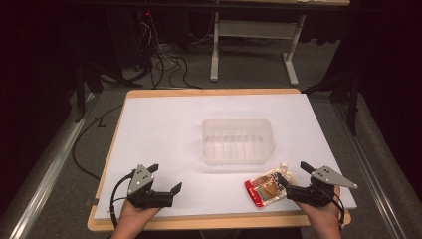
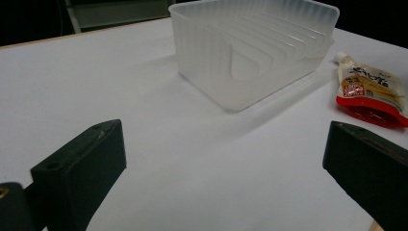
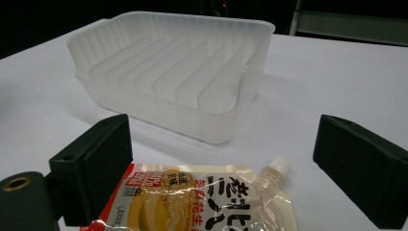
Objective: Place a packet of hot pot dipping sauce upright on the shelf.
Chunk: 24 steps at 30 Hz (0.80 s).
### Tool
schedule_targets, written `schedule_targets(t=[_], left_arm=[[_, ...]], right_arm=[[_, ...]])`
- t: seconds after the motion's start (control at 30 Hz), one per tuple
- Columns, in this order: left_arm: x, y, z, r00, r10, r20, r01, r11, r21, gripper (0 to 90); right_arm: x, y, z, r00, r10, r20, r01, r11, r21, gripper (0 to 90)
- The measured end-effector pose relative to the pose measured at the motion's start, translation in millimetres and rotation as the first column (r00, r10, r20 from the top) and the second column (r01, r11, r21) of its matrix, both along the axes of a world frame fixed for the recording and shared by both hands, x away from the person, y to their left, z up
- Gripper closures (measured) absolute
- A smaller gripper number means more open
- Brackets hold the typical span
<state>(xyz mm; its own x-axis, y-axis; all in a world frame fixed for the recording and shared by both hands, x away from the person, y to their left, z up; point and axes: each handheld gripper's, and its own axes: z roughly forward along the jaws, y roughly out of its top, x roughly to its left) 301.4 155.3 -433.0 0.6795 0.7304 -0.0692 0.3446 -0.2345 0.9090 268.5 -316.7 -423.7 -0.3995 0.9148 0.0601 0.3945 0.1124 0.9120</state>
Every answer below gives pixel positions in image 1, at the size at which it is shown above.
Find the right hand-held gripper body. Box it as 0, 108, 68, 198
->
284, 164, 359, 208

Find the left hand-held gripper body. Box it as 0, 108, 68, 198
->
126, 163, 175, 210

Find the red and clear sauce pouch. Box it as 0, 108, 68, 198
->
244, 161, 297, 208

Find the clear plastic container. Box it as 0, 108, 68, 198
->
201, 118, 276, 167

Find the person's left hand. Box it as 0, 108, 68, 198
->
117, 198, 162, 231

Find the person's right hand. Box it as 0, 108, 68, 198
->
294, 184, 343, 231

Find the white board sheet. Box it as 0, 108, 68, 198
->
94, 93, 358, 221

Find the black stand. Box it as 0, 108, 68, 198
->
301, 71, 362, 137
73, 61, 144, 124

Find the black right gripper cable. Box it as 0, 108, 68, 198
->
326, 188, 346, 231

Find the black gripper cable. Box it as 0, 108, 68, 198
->
326, 188, 346, 231
108, 172, 136, 230

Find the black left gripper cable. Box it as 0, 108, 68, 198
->
108, 172, 136, 230

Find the aluminium floor rail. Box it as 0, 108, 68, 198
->
331, 101, 404, 239
0, 93, 98, 239

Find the black floor cable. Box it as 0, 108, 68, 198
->
72, 105, 124, 182

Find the tangle of cables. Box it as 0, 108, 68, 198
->
133, 9, 215, 90

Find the white metal desk frame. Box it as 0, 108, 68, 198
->
209, 11, 308, 88

